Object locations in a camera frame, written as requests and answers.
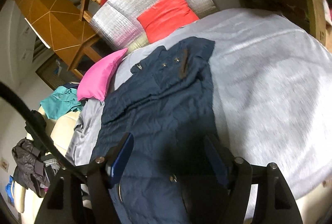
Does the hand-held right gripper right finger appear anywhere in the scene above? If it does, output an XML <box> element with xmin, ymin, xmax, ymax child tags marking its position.
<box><xmin>204</xmin><ymin>134</ymin><xmax>304</xmax><ymax>224</ymax></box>

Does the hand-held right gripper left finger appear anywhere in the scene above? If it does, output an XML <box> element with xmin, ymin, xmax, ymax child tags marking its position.
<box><xmin>35</xmin><ymin>132</ymin><xmax>135</xmax><ymax>224</ymax></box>

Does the navy blue quilted jacket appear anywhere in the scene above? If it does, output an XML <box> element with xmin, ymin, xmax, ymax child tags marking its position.
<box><xmin>89</xmin><ymin>37</ymin><xmax>234</xmax><ymax>224</ymax></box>

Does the cream leather sofa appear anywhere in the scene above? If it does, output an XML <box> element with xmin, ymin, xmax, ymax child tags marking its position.
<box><xmin>13</xmin><ymin>105</ymin><xmax>86</xmax><ymax>224</ymax></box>

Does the teal shirt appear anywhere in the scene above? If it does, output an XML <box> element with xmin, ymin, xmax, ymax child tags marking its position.
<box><xmin>40</xmin><ymin>85</ymin><xmax>83</xmax><ymax>121</ymax></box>

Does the pink pillow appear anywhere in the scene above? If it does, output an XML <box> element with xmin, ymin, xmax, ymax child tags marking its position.
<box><xmin>77</xmin><ymin>48</ymin><xmax>129</xmax><ymax>102</ymax></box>

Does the grey bed sheet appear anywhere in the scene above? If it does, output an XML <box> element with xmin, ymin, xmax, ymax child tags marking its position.
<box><xmin>65</xmin><ymin>7</ymin><xmax>332</xmax><ymax>219</ymax></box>

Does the black garment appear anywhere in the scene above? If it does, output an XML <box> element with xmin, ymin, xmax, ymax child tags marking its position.
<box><xmin>24</xmin><ymin>109</ymin><xmax>47</xmax><ymax>147</ymax></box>

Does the dark grey shiny jacket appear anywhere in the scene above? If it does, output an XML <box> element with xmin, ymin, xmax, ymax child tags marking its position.
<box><xmin>12</xmin><ymin>138</ymin><xmax>51</xmax><ymax>197</ymax></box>

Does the red pillow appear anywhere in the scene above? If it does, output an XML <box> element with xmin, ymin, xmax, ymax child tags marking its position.
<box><xmin>137</xmin><ymin>0</ymin><xmax>200</xmax><ymax>43</ymax></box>

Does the black cable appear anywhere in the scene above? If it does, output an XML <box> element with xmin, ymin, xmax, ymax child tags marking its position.
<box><xmin>0</xmin><ymin>82</ymin><xmax>87</xmax><ymax>180</ymax></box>

